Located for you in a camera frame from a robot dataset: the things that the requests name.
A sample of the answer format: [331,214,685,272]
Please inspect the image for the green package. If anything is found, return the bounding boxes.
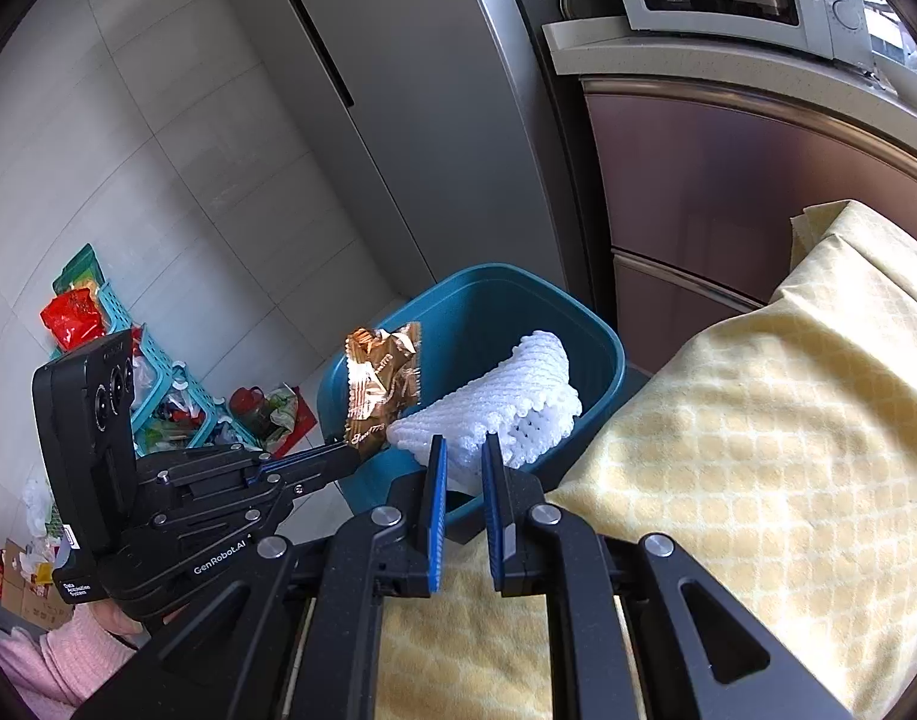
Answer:
[52,244,104,294]

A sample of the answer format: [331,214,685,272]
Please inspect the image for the cardboard box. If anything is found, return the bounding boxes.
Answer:
[0,536,74,628]

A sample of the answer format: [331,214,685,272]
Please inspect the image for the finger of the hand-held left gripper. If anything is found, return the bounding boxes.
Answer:
[138,441,362,490]
[145,460,359,542]

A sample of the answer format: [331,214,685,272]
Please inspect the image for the red and green bag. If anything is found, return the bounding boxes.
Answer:
[263,385,318,460]

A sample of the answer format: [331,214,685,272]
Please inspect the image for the red jar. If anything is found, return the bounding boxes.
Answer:
[229,386,269,430]

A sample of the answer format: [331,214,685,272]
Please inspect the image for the teal plastic bin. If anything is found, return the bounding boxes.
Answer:
[315,262,629,545]

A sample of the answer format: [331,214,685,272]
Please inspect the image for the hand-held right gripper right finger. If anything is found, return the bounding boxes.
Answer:
[480,431,858,720]

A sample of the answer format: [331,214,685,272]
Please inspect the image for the white foam fruit net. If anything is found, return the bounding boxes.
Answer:
[387,330,584,478]

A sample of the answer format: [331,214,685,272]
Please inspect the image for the yellow patterned tablecloth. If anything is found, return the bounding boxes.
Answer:
[368,199,917,720]

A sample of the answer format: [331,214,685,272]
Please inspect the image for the red plastic bag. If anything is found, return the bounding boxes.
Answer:
[40,289,107,353]

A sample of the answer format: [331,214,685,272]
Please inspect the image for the teal plastic basket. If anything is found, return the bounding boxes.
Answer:
[53,281,273,452]

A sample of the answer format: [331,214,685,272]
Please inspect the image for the copper foil snack wrapper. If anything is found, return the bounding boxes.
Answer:
[343,321,424,463]

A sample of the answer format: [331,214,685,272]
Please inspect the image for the kitchen counter with cabinets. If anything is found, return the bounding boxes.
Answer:
[540,15,917,410]

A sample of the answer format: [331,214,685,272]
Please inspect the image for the white plastic bags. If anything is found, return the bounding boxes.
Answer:
[19,463,56,535]

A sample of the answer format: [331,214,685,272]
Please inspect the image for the person's left forearm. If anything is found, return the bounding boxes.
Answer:
[0,604,142,718]

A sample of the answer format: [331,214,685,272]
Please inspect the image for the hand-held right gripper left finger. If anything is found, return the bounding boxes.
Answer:
[72,435,450,720]

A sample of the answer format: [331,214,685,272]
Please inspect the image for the grey refrigerator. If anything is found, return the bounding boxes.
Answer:
[203,0,583,316]

